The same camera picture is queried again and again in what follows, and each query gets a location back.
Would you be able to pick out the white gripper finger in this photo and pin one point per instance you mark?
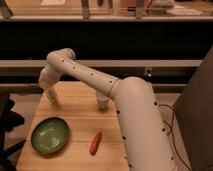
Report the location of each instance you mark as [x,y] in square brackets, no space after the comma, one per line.
[51,95]

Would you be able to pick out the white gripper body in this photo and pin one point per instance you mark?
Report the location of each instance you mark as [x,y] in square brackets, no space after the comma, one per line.
[48,77]

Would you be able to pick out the dark cabinet panel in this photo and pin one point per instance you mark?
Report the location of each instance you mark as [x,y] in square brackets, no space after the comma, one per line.
[194,113]

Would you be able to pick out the black chair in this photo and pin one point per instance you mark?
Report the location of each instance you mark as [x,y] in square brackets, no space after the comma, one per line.
[8,121]

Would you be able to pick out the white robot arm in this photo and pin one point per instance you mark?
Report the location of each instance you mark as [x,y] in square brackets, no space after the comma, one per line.
[141,125]

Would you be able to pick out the orange carrot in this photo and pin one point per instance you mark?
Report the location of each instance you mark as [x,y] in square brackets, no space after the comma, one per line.
[95,143]

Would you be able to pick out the green bowl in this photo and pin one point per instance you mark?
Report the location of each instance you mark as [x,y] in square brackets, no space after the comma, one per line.
[50,136]

